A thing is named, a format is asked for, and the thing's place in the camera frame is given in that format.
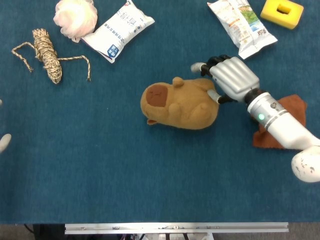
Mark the blue table cloth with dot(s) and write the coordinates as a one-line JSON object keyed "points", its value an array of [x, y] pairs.
{"points": [[100, 162]]}

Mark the white blue-label snack bag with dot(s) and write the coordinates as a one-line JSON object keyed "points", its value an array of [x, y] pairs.
{"points": [[120, 32]]}

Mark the aluminium frame rail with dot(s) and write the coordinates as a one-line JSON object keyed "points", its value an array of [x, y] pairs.
{"points": [[175, 228]]}

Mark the brown capybara plush toy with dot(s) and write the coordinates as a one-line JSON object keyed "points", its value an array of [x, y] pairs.
{"points": [[180, 105]]}

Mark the white mesh bath puff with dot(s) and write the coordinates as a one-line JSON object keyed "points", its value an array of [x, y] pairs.
{"points": [[75, 20]]}

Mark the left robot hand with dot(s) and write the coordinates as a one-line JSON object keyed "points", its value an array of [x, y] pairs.
{"points": [[4, 142]]}

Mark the yellow sponge with hole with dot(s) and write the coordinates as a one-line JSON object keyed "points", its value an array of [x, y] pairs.
{"points": [[282, 12]]}

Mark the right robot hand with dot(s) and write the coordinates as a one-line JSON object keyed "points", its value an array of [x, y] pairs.
{"points": [[235, 77]]}

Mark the brown microfiber cloth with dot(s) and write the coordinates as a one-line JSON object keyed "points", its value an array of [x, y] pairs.
{"points": [[297, 110]]}

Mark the white green-print snack bag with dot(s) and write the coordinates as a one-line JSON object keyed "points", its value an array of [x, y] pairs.
{"points": [[240, 25]]}

